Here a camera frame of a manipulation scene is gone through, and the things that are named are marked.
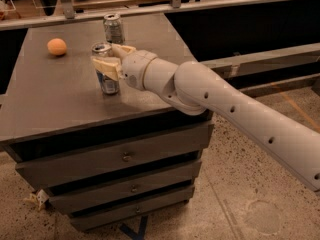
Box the silver blue redbull can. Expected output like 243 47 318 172
91 42 119 95

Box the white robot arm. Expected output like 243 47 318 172
91 43 320 192

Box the grey drawer cabinet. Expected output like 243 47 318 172
0 22 212 220

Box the middle grey drawer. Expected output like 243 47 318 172
50 160 201 214

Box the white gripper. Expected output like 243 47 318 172
91 43 157 91

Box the orange ball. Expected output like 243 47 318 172
47 38 67 56

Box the top grey drawer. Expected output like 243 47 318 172
16 121 213 189

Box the silver upright soda can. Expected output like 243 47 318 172
103 13 125 44

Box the yellow white floor scrap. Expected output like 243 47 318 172
24 189 49 211

